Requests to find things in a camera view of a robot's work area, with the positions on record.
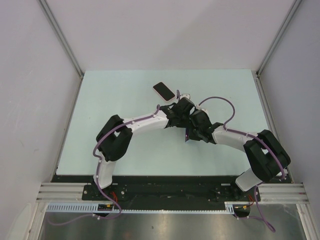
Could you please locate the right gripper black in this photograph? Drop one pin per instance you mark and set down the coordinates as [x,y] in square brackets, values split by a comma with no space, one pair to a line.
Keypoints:
[191,136]

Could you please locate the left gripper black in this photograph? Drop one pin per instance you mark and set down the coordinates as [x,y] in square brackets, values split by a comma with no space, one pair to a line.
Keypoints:
[185,124]

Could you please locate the phone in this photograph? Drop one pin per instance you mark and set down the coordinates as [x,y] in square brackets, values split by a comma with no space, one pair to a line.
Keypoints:
[164,92]

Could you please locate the light blue phone case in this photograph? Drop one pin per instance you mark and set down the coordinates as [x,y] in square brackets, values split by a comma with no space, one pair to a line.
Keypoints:
[187,135]

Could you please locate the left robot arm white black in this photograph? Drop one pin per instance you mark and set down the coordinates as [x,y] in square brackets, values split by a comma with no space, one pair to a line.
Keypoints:
[114,138]

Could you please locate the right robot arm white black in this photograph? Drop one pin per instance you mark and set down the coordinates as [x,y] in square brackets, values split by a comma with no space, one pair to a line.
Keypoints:
[266,156]

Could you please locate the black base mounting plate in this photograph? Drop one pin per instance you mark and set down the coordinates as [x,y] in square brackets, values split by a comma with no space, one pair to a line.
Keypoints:
[164,193]

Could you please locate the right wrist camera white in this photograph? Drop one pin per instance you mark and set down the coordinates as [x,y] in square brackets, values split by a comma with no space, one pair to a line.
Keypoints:
[203,109]

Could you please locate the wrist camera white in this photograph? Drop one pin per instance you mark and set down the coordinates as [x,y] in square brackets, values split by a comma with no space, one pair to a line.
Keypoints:
[185,95]
[203,109]

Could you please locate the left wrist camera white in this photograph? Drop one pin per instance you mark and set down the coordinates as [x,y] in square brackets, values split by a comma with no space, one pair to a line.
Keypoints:
[185,95]

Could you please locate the aluminium cross rail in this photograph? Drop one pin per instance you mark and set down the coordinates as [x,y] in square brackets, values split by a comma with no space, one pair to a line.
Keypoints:
[270,193]

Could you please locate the right aluminium frame post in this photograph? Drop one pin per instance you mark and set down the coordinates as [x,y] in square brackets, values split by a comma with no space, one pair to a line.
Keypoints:
[279,35]

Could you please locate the aluminium frame post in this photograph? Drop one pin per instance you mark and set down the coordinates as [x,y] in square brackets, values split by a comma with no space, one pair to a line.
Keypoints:
[279,35]
[55,26]

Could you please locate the left aluminium frame post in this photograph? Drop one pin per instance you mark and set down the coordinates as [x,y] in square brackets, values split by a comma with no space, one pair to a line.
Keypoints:
[55,26]

